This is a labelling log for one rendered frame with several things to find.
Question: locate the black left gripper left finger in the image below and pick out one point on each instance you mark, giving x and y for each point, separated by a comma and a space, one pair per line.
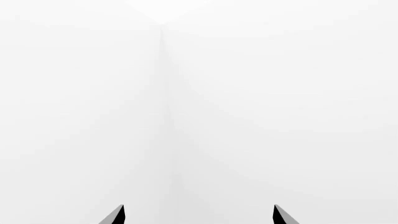
115, 217

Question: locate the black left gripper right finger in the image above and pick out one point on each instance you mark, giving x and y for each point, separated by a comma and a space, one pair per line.
282, 217

